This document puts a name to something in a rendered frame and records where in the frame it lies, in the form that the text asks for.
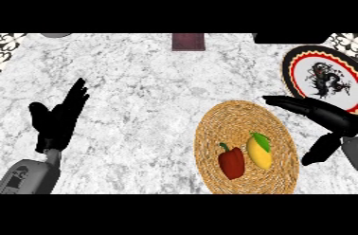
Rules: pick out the dark maroon box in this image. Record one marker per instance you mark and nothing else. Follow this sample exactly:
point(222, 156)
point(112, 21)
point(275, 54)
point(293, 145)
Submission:
point(187, 42)

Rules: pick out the black appliance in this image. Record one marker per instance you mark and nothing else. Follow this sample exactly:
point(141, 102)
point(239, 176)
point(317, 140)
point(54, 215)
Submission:
point(290, 38)

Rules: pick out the red bell pepper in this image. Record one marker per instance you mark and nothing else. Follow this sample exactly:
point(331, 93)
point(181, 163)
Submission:
point(231, 163)

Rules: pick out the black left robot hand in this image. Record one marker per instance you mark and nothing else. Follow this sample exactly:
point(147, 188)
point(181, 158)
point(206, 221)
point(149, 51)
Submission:
point(57, 122)

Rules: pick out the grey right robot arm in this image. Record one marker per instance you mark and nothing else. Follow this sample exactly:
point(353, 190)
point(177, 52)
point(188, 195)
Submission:
point(352, 152)

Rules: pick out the yellow lemon with green leaf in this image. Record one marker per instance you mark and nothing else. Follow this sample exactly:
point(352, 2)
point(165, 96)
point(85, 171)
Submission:
point(259, 152)

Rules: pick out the grey round object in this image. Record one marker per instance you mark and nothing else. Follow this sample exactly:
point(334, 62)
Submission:
point(56, 34)

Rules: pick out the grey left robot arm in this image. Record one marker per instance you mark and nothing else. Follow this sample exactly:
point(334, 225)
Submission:
point(28, 175)

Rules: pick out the round woven wicker placemat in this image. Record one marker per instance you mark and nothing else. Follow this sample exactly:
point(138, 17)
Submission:
point(246, 147)

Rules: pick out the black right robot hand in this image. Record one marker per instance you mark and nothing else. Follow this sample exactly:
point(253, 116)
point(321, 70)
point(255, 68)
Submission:
point(321, 114)

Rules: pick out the dragon print plate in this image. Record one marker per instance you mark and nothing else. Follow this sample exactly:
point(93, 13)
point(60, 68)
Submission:
point(325, 77)

